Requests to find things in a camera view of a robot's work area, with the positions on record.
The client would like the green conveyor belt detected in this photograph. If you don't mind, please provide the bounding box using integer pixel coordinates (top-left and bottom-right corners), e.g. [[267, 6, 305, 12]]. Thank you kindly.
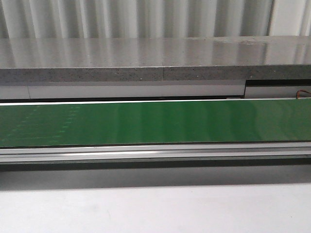
[[0, 99, 311, 148]]

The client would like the grey stone counter slab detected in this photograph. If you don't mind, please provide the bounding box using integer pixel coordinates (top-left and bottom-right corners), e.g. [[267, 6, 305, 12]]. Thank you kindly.
[[0, 36, 311, 83]]

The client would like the white pleated curtain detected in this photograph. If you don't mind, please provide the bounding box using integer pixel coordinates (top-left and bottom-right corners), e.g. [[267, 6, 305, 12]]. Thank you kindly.
[[0, 0, 311, 38]]

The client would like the grey metal rear rail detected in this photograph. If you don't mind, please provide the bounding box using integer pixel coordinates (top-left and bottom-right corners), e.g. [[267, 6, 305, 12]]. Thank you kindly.
[[0, 79, 311, 100]]

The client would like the red wire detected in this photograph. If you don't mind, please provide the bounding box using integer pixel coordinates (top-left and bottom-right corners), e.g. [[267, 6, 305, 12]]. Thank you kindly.
[[295, 90, 311, 100]]

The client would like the aluminium conveyor front rail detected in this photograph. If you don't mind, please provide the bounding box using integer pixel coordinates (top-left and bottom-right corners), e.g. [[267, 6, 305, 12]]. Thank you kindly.
[[0, 142, 311, 171]]

